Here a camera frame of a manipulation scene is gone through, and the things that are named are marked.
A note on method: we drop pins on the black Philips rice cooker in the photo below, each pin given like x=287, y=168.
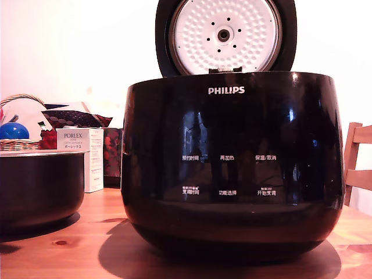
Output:
x=232, y=174

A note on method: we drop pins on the white patterned cloth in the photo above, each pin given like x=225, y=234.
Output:
x=24, y=114

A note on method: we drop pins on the blue ball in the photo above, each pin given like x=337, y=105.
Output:
x=13, y=131

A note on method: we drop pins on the dark red patterned cushion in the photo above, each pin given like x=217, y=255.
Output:
x=75, y=117

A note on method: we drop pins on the wooden chair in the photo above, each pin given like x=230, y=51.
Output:
x=359, y=162

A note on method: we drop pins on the red floral patterned box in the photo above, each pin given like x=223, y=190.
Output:
x=112, y=154

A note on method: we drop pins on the white Porlex box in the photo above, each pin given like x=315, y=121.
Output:
x=87, y=157

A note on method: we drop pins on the wicker basket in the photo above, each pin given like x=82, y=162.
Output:
x=17, y=143

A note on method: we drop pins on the dark metallic inner pot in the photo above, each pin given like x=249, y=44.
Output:
x=37, y=186

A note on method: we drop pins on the black rice cooker lid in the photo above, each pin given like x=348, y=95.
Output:
x=226, y=35

